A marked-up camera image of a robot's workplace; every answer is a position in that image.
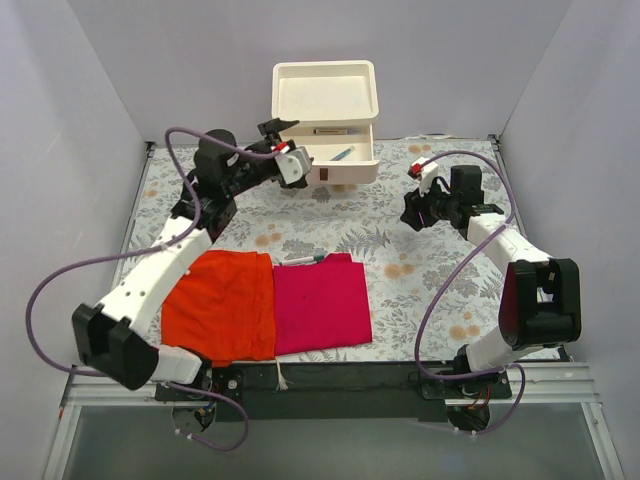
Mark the magenta cloth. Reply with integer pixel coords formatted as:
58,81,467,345
274,253,373,356

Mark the orange cloth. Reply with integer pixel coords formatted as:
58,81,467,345
161,250,276,367

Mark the white top drawer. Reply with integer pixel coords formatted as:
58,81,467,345
282,125,379,185

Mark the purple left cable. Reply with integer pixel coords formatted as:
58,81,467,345
25,127,281,452

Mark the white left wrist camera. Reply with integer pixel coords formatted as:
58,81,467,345
274,146,312,186

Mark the white marker green cap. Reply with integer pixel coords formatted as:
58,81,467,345
278,254,325,266

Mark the light blue gel pen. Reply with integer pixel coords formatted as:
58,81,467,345
330,145,355,162

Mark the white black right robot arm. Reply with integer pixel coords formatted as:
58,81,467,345
401,160,582,398

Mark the aluminium frame rail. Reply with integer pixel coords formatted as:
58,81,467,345
59,363,601,406

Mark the white drawer cabinet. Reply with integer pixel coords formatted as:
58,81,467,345
271,60,379,126

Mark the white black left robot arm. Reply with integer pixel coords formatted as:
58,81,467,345
72,118,313,400

